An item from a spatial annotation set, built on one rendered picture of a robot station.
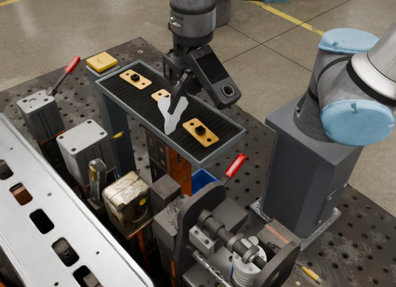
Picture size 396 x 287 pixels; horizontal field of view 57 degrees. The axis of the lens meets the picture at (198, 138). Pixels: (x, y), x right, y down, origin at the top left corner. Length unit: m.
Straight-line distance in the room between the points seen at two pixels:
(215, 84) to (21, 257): 0.53
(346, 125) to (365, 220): 0.65
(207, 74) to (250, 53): 2.61
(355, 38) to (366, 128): 0.20
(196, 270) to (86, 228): 0.25
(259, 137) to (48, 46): 2.47
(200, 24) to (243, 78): 2.33
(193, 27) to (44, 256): 0.54
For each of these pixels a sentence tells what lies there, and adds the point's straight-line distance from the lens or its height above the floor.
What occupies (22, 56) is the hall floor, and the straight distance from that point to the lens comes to 3.49.
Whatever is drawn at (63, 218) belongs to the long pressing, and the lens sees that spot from 0.89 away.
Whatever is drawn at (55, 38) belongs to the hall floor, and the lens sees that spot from 3.64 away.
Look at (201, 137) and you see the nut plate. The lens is 0.77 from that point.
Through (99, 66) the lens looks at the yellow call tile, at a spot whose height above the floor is 1.16.
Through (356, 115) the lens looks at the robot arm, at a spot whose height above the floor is 1.30.
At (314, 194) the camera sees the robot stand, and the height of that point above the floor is 0.94.
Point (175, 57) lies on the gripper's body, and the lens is 0.70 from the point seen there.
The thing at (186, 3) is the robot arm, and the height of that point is 1.45.
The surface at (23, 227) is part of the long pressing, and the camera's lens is 0.91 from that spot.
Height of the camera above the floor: 1.70
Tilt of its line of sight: 45 degrees down
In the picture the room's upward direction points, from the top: straight up
